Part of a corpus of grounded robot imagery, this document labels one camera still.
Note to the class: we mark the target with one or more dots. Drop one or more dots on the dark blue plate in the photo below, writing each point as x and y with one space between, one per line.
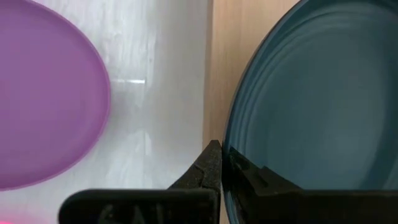
326 93

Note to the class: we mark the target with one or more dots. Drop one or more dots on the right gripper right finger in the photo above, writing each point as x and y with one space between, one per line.
248 186

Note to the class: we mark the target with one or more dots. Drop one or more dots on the purple plate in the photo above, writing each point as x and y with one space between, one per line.
46 93

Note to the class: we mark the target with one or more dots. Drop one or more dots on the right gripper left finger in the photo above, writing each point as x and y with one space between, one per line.
205 174

